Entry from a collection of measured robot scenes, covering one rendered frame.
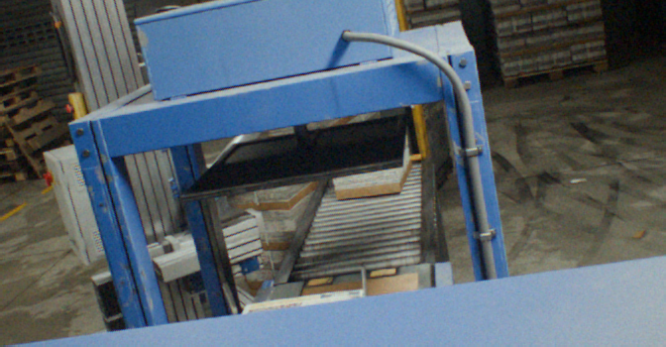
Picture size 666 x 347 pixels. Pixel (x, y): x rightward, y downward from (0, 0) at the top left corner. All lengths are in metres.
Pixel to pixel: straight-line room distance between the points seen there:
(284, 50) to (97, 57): 1.75
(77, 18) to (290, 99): 1.86
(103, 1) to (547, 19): 6.61
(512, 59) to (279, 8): 7.63
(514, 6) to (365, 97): 7.63
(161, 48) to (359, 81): 0.50
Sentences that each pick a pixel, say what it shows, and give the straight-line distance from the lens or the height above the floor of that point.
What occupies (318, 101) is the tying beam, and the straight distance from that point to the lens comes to 1.78.
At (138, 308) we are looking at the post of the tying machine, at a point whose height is 1.07.
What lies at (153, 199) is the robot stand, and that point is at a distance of 3.64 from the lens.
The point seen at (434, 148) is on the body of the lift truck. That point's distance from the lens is 5.96.
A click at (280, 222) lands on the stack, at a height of 0.53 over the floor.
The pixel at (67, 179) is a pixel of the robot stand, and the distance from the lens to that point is 3.50.
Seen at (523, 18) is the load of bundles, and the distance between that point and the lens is 9.36.
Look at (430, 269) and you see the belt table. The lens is 2.57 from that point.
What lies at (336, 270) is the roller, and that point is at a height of 0.79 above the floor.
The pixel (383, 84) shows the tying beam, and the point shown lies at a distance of 1.76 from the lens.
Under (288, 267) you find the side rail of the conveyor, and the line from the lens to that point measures 2.81.
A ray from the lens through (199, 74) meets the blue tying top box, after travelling 1.94.
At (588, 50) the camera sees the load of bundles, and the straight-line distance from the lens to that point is 9.55.
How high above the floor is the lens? 1.78
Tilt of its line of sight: 14 degrees down
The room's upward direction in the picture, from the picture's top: 12 degrees counter-clockwise
